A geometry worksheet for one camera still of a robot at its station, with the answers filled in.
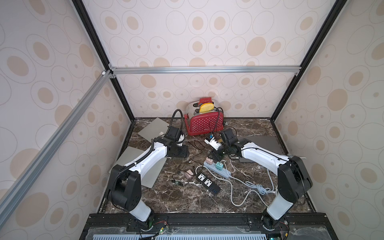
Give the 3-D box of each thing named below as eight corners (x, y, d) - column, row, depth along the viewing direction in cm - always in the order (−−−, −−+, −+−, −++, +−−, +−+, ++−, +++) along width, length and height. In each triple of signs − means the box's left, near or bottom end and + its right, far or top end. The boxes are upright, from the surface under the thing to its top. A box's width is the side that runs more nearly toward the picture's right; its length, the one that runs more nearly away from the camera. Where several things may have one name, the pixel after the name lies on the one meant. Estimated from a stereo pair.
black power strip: (193, 178, 90) (193, 176, 88) (199, 172, 93) (199, 170, 91) (215, 196, 84) (216, 195, 81) (220, 189, 86) (221, 187, 84)
